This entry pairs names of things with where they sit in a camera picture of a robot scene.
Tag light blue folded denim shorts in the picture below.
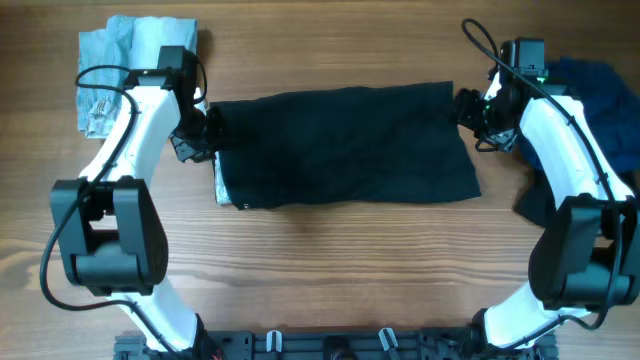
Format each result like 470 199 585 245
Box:
76 15 198 139

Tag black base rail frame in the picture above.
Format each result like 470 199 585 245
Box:
113 328 560 360

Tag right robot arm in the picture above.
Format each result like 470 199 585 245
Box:
454 38 639 356

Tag black garment under blue one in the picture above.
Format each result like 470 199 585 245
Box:
512 169 556 228

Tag black shorts with snap button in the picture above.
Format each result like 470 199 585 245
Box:
211 82 481 210

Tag blue crumpled garment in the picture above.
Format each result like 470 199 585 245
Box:
547 57 639 173

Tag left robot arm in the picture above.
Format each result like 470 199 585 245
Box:
39 46 224 359

